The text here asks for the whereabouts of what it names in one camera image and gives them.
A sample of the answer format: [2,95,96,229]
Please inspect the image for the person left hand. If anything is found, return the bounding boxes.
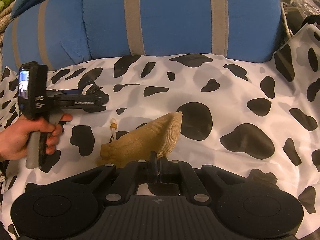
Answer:
[0,115,62,161]

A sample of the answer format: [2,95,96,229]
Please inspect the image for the knitted beige blanket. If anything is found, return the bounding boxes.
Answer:
[0,3,14,33]

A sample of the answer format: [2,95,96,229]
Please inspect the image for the black and white bundle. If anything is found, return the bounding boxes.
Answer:
[78,74,104,96]

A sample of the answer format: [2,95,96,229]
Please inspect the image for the tan drawstring pouch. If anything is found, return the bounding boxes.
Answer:
[97,112,183,168]

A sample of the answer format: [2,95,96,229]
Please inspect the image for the clutter pile plastic bags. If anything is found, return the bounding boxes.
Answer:
[280,0,319,46]

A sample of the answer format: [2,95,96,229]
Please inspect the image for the cow print blanket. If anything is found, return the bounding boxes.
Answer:
[1,25,319,239]

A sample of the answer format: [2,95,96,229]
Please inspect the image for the blue striped cushion right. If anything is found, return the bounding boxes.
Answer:
[82,0,281,62]

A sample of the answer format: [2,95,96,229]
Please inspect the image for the blue striped cushion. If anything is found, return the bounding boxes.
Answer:
[82,0,281,62]
[2,0,91,71]

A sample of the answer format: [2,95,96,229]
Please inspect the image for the blue striped cushion left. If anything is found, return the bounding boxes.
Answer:
[2,0,91,71]

